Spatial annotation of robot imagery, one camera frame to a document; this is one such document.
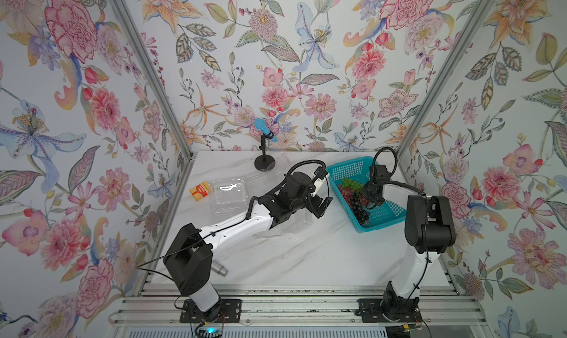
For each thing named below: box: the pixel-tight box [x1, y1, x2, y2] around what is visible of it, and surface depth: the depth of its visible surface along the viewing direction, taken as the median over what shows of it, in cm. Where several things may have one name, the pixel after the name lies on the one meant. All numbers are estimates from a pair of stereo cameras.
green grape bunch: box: [341, 177, 364, 193], surface depth 106 cm
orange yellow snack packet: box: [189, 181, 215, 202], surface depth 106 cm
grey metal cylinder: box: [211, 259, 229, 277], surface depth 83 cm
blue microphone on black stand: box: [253, 118, 279, 172], surface depth 114 cm
